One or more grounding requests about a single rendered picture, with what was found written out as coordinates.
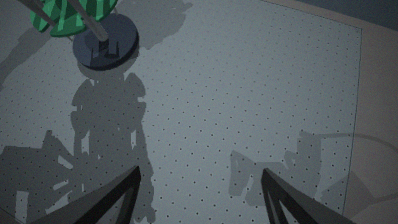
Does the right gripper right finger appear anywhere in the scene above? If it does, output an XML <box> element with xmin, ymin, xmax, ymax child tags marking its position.
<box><xmin>261</xmin><ymin>168</ymin><xmax>356</xmax><ymax>224</ymax></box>

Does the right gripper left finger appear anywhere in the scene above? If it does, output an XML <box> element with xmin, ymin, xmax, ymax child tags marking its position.
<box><xmin>30</xmin><ymin>165</ymin><xmax>141</xmax><ymax>224</ymax></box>

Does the grey perforated base plate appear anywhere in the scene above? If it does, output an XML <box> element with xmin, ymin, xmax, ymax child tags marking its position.
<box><xmin>0</xmin><ymin>0</ymin><xmax>363</xmax><ymax>224</ymax></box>

